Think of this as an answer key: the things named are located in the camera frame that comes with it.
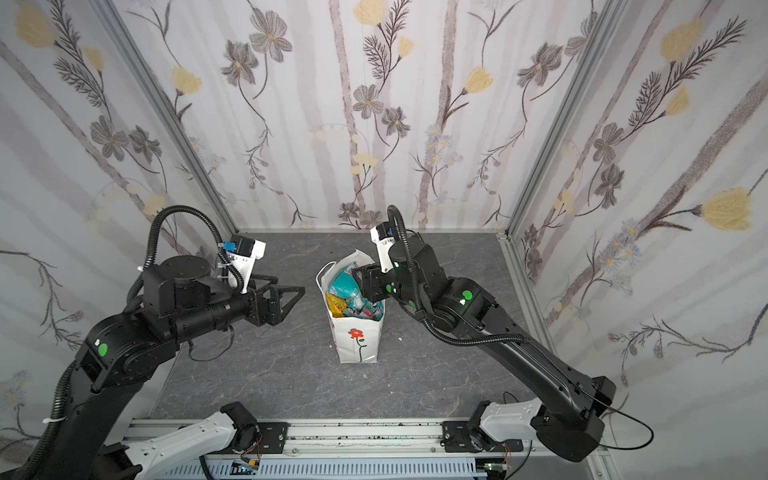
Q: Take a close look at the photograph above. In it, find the red green snack packet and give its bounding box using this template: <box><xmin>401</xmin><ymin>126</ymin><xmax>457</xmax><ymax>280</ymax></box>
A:
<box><xmin>343</xmin><ymin>297</ymin><xmax>384</xmax><ymax>321</ymax></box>

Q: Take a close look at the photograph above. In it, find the teal snack packet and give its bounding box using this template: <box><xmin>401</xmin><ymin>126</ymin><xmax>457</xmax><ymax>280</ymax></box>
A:
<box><xmin>326</xmin><ymin>270</ymin><xmax>361</xmax><ymax>301</ymax></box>

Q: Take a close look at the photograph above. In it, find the white paper bag red flower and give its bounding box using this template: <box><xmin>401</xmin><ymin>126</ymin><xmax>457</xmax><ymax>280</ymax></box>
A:
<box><xmin>316</xmin><ymin>250</ymin><xmax>386</xmax><ymax>364</ymax></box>

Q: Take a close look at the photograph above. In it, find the yellow snack packet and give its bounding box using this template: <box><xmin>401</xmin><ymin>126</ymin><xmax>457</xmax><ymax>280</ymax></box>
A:
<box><xmin>325</xmin><ymin>292</ymin><xmax>348</xmax><ymax>318</ymax></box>

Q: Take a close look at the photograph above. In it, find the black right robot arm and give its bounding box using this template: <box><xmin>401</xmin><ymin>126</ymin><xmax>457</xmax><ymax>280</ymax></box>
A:
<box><xmin>351</xmin><ymin>237</ymin><xmax>616</xmax><ymax>462</ymax></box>

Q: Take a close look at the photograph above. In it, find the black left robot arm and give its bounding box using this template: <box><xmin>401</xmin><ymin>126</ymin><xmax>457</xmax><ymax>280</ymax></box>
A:
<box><xmin>1</xmin><ymin>255</ymin><xmax>306</xmax><ymax>479</ymax></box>

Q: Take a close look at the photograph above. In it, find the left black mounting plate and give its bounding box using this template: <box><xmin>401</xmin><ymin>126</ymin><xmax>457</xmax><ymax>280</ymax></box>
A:
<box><xmin>219</xmin><ymin>402</ymin><xmax>289</xmax><ymax>454</ymax></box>

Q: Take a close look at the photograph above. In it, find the black mounting plate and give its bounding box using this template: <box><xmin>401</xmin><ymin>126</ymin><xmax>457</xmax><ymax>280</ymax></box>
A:
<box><xmin>440</xmin><ymin>400</ymin><xmax>524</xmax><ymax>454</ymax></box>
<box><xmin>219</xmin><ymin>402</ymin><xmax>289</xmax><ymax>454</ymax></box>

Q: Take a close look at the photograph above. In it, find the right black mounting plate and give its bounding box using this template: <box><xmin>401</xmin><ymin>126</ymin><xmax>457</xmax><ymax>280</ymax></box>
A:
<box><xmin>440</xmin><ymin>400</ymin><xmax>524</xmax><ymax>454</ymax></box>

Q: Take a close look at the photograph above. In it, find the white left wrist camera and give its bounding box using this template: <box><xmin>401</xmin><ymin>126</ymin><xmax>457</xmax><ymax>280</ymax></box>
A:
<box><xmin>217</xmin><ymin>234</ymin><xmax>266</xmax><ymax>293</ymax></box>

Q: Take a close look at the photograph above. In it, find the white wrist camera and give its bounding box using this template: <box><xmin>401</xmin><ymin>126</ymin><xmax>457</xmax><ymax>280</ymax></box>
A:
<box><xmin>217</xmin><ymin>234</ymin><xmax>266</xmax><ymax>293</ymax></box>
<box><xmin>369</xmin><ymin>221</ymin><xmax>396</xmax><ymax>274</ymax></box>

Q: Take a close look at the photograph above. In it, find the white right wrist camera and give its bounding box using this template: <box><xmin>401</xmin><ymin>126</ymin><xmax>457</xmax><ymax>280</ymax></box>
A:
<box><xmin>369</xmin><ymin>221</ymin><xmax>396</xmax><ymax>274</ymax></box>

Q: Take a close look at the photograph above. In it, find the right black corrugated cable conduit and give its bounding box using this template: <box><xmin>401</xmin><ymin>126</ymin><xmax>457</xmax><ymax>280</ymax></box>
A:
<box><xmin>387</xmin><ymin>205</ymin><xmax>532</xmax><ymax>348</ymax></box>

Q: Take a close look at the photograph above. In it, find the white slotted cable duct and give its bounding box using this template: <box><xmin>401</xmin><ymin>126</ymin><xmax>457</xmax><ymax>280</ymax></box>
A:
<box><xmin>160</xmin><ymin>458</ymin><xmax>487</xmax><ymax>479</ymax></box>

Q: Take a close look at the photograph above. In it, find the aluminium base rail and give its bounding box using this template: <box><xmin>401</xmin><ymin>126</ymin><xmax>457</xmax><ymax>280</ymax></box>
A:
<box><xmin>122</xmin><ymin>415</ymin><xmax>601</xmax><ymax>464</ymax></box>

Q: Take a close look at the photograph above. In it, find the left corner aluminium post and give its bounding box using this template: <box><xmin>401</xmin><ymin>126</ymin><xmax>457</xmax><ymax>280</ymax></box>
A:
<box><xmin>89</xmin><ymin>0</ymin><xmax>239</xmax><ymax>235</ymax></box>

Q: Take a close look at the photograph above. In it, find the corner aluminium post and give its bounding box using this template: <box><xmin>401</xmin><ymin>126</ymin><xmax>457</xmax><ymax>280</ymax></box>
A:
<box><xmin>89</xmin><ymin>0</ymin><xmax>239</xmax><ymax>235</ymax></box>
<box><xmin>503</xmin><ymin>0</ymin><xmax>629</xmax><ymax>238</ymax></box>

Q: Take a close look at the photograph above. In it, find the right corner aluminium post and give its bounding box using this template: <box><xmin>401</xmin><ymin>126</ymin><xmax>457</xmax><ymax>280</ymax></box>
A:
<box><xmin>503</xmin><ymin>0</ymin><xmax>629</xmax><ymax>238</ymax></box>

